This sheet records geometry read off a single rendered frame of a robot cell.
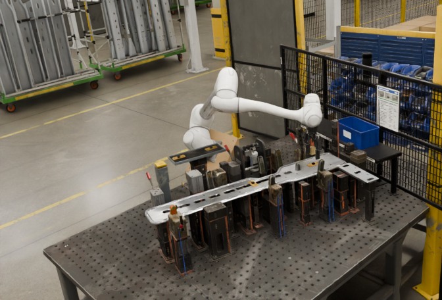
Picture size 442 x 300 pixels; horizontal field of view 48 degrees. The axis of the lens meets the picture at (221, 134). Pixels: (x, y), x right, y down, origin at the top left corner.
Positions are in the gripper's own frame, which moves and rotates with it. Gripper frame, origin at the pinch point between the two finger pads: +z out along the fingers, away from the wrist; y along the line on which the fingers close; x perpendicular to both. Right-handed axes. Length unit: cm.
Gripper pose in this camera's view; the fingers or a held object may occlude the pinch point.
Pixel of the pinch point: (312, 153)
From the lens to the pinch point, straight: 339.4
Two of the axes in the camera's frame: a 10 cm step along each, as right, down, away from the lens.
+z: 0.9, 9.3, 3.7
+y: 4.3, 3.0, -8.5
